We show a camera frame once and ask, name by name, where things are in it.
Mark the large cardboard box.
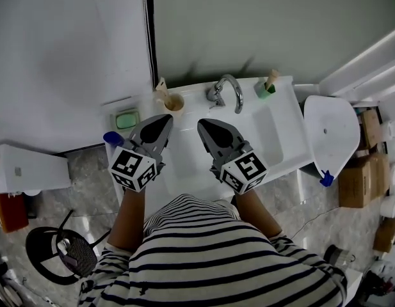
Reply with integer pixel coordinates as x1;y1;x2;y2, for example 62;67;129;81
338;153;392;209

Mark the small cardboard box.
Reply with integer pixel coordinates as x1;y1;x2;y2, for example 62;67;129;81
373;217;395;254

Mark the green cup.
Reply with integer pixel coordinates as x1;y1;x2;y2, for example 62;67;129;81
254;81;277;100

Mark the beige cup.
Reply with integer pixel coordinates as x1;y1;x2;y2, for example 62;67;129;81
163;92;186;118

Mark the flat cardboard box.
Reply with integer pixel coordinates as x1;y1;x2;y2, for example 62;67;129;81
360;108;382;150

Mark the white low cabinet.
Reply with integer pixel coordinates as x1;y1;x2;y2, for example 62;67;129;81
0;143;73;195

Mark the green soap bar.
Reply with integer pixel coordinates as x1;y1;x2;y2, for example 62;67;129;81
116;113;140;129

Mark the orange-red box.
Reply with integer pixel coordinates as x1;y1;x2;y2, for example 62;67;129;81
0;193;29;233

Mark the person's right forearm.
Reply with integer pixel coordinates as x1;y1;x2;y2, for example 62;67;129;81
230;189;283;240

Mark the white freestanding basin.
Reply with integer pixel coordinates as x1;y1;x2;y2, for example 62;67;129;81
303;95;362;180

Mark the striped long-sleeve shirt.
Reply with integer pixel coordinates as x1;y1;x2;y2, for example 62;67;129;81
78;193;349;307

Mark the black round stool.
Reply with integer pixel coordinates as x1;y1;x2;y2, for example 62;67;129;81
25;209;112;286

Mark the white paper roll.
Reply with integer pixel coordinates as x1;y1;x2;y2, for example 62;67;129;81
380;194;395;219
379;120;395;141

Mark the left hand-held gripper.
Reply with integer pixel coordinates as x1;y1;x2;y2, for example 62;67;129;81
109;114;175;193

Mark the blue bottle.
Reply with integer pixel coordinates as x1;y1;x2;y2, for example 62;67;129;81
102;130;125;147

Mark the chrome faucet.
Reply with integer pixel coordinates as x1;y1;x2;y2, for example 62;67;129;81
206;74;244;115

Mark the white stepped panel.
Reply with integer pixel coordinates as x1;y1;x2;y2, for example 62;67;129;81
318;27;395;99

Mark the person's left forearm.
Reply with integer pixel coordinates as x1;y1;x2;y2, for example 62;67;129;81
106;189;147;253

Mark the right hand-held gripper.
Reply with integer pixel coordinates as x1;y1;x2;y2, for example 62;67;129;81
197;118;270;195

